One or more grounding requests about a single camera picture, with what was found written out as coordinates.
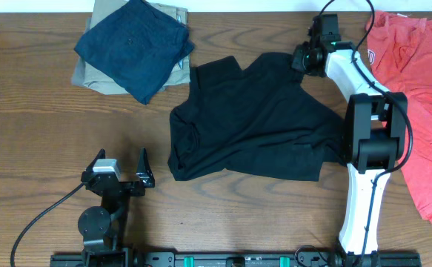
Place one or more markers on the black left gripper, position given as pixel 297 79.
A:
pixel 146 177

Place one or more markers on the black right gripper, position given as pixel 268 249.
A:
pixel 298 62

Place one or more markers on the black t-shirt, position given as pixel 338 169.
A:
pixel 255 120

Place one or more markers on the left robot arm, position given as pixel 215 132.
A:
pixel 102 227

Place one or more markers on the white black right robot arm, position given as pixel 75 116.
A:
pixel 377 140

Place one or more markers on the folded khaki pants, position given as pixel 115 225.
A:
pixel 87 76

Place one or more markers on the red t-shirt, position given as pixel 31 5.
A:
pixel 400 55

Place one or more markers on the folded navy blue shorts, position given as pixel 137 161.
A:
pixel 137 46

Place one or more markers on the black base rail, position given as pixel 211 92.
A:
pixel 169 259

